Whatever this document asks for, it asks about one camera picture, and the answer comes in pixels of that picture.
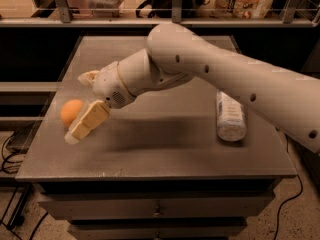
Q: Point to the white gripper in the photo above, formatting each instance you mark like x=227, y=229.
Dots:
x=108, y=84

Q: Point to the grey drawer cabinet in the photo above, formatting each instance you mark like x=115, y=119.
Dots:
x=156, y=169

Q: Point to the clear plastic water bottle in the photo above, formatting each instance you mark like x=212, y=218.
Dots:
x=231, y=118

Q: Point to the metal railing shelf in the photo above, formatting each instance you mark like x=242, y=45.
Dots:
x=75, y=13

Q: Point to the clear plastic box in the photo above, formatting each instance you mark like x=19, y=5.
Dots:
x=105, y=8

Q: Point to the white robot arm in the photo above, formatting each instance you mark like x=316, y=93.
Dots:
x=174, y=55

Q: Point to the orange fruit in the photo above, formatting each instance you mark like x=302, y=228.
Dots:
x=70, y=110

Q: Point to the printed plastic bag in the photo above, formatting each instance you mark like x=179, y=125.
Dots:
x=243, y=9

